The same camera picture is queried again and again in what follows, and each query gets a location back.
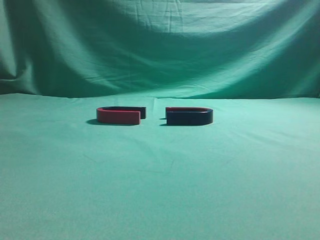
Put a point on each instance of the right blue-red horseshoe magnet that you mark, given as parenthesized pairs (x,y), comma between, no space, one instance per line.
(188,115)

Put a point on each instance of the left red-blue horseshoe magnet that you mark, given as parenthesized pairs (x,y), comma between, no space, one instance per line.
(124,115)

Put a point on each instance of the green cloth backdrop and cover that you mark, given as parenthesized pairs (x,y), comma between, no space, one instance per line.
(252,174)

